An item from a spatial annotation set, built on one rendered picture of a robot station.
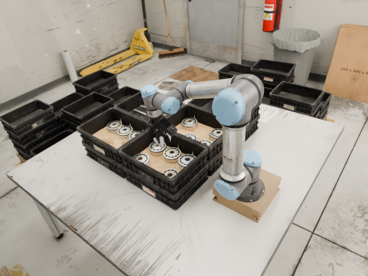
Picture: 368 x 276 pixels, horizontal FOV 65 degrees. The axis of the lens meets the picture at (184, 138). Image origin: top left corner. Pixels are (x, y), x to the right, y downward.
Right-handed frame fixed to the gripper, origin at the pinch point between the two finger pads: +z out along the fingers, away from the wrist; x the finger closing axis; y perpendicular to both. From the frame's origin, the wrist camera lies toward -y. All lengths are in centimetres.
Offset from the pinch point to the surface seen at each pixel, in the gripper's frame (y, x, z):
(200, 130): 2.7, -31.1, 16.1
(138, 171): 5.2, 19.0, 6.4
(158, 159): 5.6, 4.3, 11.2
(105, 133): 52, 5, 11
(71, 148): 76, 22, 22
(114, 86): 164, -80, 58
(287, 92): -2, -160, 68
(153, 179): -5.4, 19.1, 6.8
